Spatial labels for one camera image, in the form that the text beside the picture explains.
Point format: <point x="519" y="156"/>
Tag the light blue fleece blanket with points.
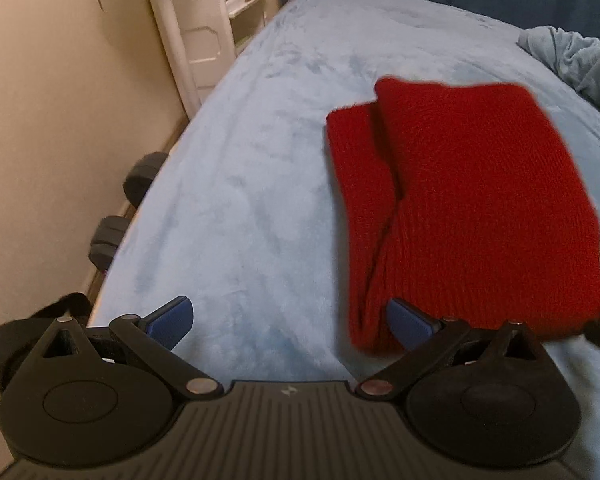
<point x="240" y="185"/>

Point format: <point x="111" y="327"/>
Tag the white shelf unit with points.
<point x="195" y="25"/>

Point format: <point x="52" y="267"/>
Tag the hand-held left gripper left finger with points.
<point x="172" y="317"/>

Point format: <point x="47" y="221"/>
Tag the teal crumpled cloth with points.
<point x="570" y="55"/>

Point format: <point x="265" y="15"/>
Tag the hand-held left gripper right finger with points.
<point x="407" y="322"/>

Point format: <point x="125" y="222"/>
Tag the red knit sweater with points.
<point x="480" y="185"/>

